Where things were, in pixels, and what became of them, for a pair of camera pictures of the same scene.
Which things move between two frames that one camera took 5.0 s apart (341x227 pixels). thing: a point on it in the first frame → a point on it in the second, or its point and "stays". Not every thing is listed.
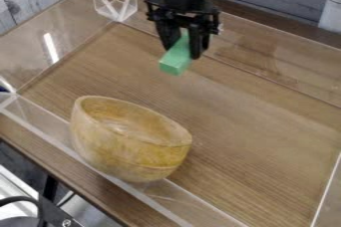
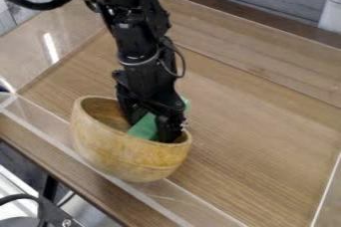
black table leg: x=50 y=188 stays
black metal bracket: x=54 y=216 stays
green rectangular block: x=175 y=58 → x=147 y=127
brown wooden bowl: x=125 y=140 stays
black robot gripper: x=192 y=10 → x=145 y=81
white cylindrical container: x=330 y=15 stays
